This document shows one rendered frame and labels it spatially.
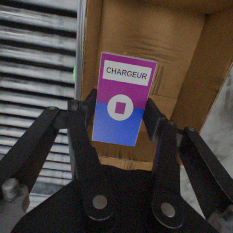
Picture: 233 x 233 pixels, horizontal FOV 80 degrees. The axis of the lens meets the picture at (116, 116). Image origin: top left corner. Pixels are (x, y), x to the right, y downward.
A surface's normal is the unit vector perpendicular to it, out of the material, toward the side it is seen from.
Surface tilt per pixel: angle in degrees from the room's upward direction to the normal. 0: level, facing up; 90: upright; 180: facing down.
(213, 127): 0
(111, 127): 0
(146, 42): 1
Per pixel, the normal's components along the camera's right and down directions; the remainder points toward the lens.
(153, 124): -0.99, -0.15
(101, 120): -0.02, 0.43
